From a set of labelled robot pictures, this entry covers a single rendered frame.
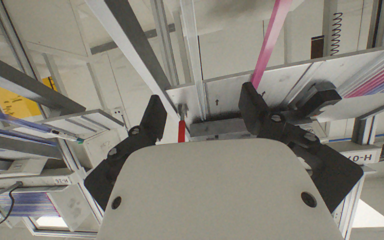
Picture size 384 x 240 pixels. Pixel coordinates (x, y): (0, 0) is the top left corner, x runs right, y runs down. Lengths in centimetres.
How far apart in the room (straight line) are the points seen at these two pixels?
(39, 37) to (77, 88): 196
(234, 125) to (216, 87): 15
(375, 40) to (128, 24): 77
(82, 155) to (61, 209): 32
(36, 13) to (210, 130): 116
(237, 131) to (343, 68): 25
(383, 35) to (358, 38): 210
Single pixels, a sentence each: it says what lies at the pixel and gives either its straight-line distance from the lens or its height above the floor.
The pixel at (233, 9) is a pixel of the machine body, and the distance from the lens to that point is 84.
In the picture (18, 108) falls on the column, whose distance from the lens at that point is 323.
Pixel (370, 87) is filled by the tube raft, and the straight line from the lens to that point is 51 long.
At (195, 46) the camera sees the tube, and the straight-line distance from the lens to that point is 19.
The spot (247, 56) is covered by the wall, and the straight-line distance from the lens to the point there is 207.
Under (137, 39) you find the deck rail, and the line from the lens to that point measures 22.
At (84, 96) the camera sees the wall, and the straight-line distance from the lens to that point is 297.
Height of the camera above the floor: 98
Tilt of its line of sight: 14 degrees up
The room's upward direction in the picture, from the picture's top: 170 degrees clockwise
